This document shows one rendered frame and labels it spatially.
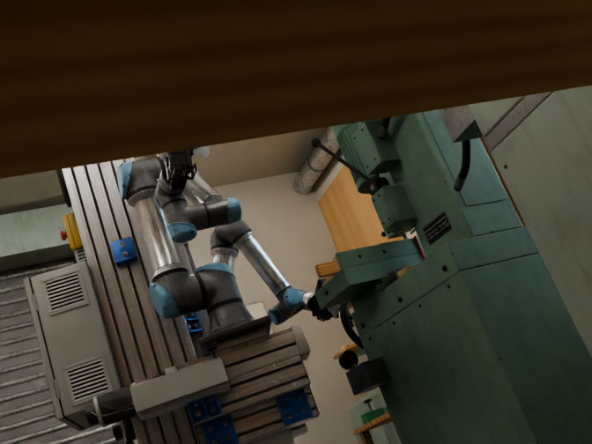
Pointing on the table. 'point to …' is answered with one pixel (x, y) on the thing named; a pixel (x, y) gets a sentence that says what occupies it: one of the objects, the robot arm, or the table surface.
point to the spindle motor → (351, 153)
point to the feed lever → (356, 170)
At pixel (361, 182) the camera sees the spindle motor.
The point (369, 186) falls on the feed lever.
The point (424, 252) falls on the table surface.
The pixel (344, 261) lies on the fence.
